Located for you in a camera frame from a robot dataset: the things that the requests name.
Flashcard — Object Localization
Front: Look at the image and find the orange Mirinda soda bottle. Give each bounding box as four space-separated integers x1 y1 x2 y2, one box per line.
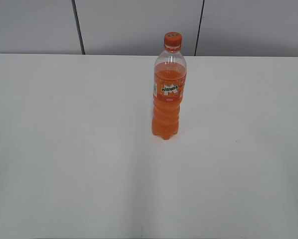
151 45 187 140

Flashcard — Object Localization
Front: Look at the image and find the orange bottle cap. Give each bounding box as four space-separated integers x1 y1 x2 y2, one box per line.
164 32 182 48

